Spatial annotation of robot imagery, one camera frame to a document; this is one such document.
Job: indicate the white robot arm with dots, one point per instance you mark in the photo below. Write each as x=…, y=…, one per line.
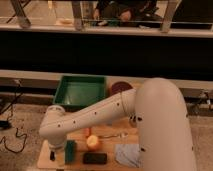
x=164, y=133

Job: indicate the green sponge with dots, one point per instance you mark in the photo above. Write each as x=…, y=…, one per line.
x=70, y=151

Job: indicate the green plastic tray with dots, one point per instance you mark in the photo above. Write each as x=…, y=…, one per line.
x=78, y=92

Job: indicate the yellow apple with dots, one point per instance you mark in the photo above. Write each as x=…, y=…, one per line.
x=93, y=143

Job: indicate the person in background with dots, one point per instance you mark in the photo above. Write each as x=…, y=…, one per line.
x=126, y=12

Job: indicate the pale gripper body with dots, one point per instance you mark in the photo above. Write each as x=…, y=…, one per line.
x=60, y=157

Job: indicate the black handled knife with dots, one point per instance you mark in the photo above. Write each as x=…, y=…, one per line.
x=52, y=156

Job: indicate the orange carrot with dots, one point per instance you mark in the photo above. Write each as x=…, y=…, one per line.
x=87, y=132

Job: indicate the wooden cutting board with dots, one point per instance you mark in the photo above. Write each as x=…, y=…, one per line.
x=80, y=146

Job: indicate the purple bowl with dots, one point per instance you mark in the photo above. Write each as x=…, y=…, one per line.
x=118, y=87

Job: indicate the black rectangular block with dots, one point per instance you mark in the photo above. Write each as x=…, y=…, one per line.
x=95, y=158

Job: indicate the blue cloth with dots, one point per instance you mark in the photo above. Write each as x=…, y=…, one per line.
x=127, y=155

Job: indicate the metal cup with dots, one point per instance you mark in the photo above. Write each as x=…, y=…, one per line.
x=132, y=121

